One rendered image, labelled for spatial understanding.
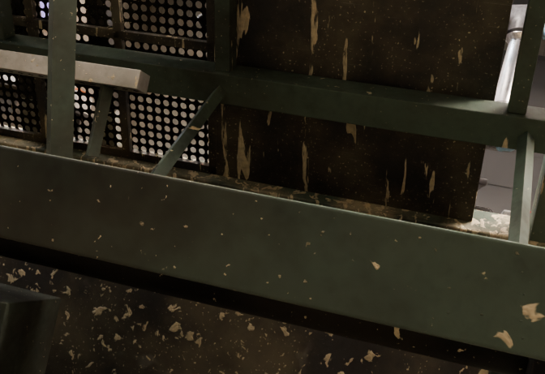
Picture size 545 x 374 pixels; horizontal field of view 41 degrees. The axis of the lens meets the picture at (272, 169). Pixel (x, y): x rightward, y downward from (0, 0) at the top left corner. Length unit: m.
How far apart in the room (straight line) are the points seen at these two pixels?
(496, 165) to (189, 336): 8.05
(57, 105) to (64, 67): 0.07
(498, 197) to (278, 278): 9.02
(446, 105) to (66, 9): 0.84
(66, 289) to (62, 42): 0.81
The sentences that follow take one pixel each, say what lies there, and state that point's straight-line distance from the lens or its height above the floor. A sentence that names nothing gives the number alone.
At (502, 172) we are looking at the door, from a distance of 9.66.
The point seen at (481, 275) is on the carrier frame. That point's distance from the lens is 0.63.
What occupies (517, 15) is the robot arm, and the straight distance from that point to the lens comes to 2.62.
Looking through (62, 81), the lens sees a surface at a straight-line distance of 1.43.
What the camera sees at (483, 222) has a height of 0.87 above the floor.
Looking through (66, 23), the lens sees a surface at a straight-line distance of 1.41.
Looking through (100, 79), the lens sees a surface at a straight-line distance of 1.54.
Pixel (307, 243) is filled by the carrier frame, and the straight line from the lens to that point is 0.64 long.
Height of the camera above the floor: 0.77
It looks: 4 degrees up
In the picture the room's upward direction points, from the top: 11 degrees clockwise
